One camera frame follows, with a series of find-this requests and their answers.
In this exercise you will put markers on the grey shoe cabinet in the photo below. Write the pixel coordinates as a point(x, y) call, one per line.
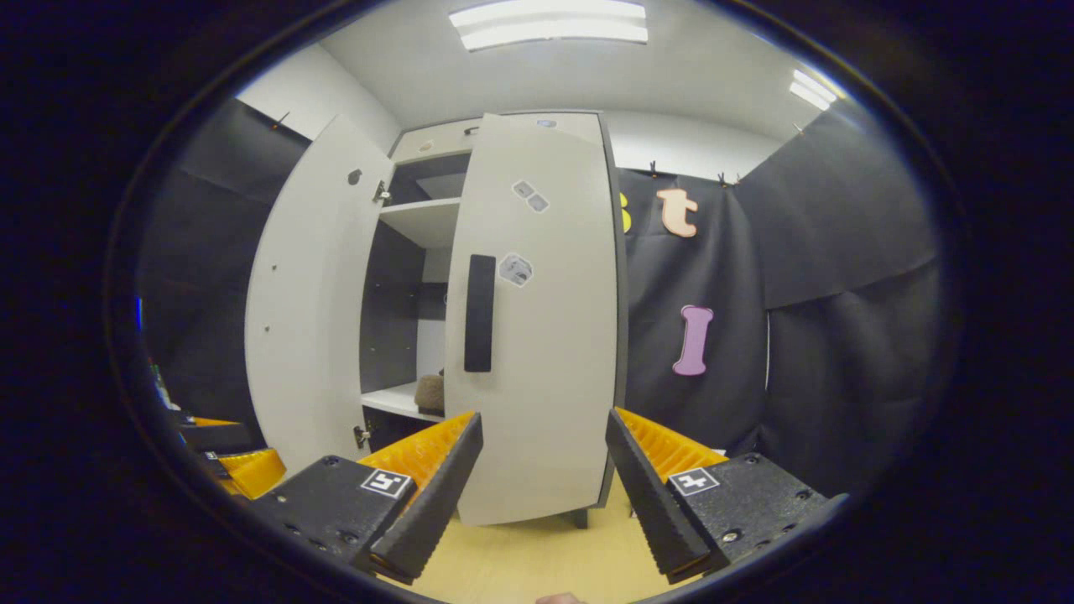
point(419, 222)

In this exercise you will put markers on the ceiling light panel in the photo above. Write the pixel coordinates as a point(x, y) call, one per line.
point(812, 89)
point(550, 23)

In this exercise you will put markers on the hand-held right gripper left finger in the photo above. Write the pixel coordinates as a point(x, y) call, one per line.
point(436, 507)

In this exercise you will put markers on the grey cabinet door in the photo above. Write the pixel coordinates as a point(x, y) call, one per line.
point(545, 352)
point(302, 319)

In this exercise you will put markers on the black backdrop cloth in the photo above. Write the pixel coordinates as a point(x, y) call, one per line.
point(839, 335)

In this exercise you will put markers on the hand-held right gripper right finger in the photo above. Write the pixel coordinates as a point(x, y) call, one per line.
point(650, 495)

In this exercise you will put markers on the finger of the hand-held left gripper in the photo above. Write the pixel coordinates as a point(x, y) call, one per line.
point(214, 436)
point(252, 474)

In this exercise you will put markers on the brown fuzzy shoe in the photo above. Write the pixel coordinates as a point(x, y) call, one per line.
point(430, 393)

